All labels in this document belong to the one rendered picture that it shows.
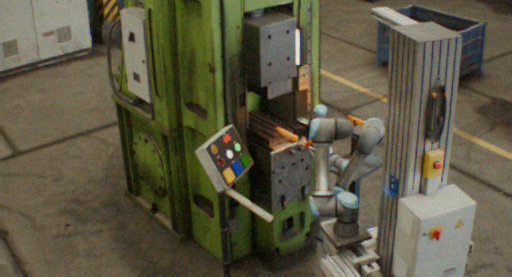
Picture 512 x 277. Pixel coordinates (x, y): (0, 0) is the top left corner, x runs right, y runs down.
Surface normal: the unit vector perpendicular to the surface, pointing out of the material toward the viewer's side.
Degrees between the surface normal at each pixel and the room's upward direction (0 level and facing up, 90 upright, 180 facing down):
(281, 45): 90
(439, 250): 90
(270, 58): 90
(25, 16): 90
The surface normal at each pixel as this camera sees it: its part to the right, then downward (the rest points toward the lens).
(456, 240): 0.38, 0.42
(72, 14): 0.59, 0.35
